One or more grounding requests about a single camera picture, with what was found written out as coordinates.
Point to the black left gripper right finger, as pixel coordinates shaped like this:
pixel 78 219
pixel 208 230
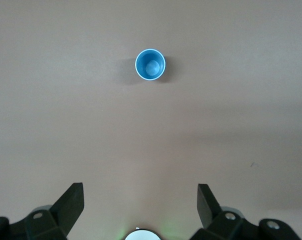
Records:
pixel 206 207

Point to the blue plastic cup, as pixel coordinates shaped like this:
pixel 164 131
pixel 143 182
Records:
pixel 141 65

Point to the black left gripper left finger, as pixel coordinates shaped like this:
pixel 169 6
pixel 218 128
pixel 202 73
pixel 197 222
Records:
pixel 66 207

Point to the brown table cover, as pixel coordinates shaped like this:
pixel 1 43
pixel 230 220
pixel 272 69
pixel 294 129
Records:
pixel 66 100

